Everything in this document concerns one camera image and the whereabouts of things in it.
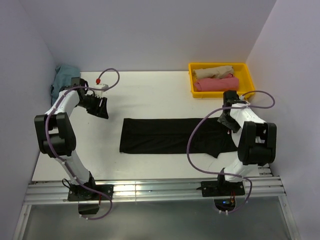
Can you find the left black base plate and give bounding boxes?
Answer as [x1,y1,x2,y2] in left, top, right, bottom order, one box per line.
[67,184,114,202]

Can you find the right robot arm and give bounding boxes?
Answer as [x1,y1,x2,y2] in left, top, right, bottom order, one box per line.
[216,90,277,195]

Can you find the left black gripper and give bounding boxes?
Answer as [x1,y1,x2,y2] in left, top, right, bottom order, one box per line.
[77,93,109,119]

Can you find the pink rolled t-shirt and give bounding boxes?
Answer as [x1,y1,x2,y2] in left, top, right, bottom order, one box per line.
[194,77,240,92]

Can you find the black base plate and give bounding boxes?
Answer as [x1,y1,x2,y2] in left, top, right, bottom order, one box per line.
[196,180,245,198]
[67,184,114,202]

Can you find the beige rolled t-shirt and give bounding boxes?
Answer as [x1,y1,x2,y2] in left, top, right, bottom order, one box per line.
[192,65,234,79]

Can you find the aluminium mounting rail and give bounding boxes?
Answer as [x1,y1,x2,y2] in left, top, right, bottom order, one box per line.
[22,176,286,206]

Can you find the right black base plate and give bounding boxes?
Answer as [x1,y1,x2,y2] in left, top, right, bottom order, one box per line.
[196,180,245,198]

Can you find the blue crumpled t-shirt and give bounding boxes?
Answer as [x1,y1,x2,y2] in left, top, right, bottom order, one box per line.
[50,64,81,105]

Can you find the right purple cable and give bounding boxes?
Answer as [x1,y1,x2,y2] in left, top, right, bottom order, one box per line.
[186,90,277,215]

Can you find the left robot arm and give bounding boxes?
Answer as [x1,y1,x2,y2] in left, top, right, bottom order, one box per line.
[34,77,109,200]

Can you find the purple cable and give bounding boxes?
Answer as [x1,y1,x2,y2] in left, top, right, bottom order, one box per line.
[44,67,121,221]
[186,90,277,215]

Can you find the yellow plastic bin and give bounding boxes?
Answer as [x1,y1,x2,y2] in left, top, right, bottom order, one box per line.
[188,62,255,99]

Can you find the black t-shirt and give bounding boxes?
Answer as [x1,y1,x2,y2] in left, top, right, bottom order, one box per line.
[119,117,237,158]

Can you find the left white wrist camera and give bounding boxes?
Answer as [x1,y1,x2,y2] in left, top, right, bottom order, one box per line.
[92,78,109,98]

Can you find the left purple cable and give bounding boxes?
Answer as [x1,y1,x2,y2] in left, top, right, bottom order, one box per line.
[44,67,121,221]

